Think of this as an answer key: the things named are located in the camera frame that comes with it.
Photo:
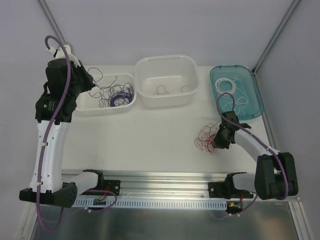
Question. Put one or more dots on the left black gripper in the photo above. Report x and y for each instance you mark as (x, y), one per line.
(83, 80)

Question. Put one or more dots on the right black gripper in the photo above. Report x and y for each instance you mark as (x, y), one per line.
(222, 137)

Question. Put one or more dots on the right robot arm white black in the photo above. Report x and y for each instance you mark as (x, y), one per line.
(275, 174)

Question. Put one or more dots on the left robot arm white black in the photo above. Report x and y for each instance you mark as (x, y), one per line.
(47, 187)

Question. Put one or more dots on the teal transparent plastic tray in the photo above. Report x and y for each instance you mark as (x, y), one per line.
(235, 88)

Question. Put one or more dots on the white perforated basket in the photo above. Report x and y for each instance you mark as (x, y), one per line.
(113, 93)

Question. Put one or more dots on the white plastic tub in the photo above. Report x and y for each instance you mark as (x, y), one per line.
(166, 80)

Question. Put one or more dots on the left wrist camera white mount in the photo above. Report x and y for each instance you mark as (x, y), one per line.
(58, 53)

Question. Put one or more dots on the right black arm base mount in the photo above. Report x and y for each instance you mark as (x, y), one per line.
(217, 190)

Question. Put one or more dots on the left aluminium frame post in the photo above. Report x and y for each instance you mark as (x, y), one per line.
(51, 21)

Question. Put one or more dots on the aluminium frame post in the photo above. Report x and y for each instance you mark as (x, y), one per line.
(51, 21)
(276, 35)

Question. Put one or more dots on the white slotted cable duct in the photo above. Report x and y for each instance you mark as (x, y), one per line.
(138, 203)

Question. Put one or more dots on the aluminium mounting rail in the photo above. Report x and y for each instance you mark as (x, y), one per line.
(168, 185)

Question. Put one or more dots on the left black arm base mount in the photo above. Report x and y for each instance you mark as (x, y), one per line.
(113, 186)

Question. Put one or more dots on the right aluminium frame post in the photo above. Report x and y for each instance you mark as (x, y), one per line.
(276, 35)

